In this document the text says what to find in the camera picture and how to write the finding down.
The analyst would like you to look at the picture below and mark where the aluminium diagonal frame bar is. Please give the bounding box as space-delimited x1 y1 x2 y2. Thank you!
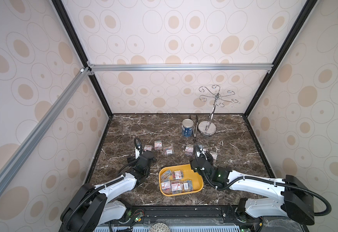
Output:
0 67 91 196

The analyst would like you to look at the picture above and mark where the aluminium horizontal frame bar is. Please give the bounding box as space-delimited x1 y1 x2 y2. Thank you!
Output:
90 63 273 72

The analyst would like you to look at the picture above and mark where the black corner frame post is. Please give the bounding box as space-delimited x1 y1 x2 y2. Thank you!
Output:
243 0 318 118

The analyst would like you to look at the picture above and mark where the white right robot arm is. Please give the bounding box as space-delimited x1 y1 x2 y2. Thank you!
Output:
190 154 332 225

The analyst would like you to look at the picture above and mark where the chrome hook stand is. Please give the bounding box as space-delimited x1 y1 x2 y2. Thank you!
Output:
197 85 239 137

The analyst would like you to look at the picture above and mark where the yellow plastic storage tray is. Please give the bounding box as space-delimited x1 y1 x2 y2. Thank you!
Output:
159 164 204 197

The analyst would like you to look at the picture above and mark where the black left corner post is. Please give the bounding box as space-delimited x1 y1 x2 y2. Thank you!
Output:
52 0 114 118

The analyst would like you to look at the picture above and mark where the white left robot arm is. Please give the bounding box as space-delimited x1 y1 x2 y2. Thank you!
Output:
59 151 156 232

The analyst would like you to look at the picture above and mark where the blue labelled tin can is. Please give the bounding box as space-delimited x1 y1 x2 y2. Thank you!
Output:
182 119 194 138

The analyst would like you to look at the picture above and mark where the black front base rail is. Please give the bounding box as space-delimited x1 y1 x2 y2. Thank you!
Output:
59 204 303 232

